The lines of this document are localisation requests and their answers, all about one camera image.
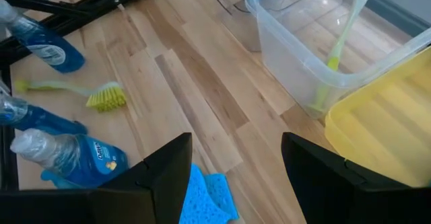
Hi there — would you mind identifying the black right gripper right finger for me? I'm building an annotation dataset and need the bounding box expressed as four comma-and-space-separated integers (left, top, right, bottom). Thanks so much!
281, 132, 431, 224

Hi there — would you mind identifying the blue dish soap bottle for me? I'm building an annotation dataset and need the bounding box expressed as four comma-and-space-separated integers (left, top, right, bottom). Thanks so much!
9, 128, 129, 189
0, 0, 86, 74
0, 91, 89, 137

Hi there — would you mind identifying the yellow plastic bin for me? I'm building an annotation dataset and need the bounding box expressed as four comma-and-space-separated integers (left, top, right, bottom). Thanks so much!
325, 47, 431, 188

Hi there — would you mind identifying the clear plastic storage bin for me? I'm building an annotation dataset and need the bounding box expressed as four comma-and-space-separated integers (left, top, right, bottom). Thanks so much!
244, 0, 431, 120

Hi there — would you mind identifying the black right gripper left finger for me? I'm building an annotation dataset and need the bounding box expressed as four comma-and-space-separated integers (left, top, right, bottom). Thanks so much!
0, 132, 193, 224

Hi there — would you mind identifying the yellow-green dish brush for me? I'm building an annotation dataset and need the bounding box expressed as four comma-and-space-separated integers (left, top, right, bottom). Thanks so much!
308, 0, 387, 112
13, 79, 128, 113

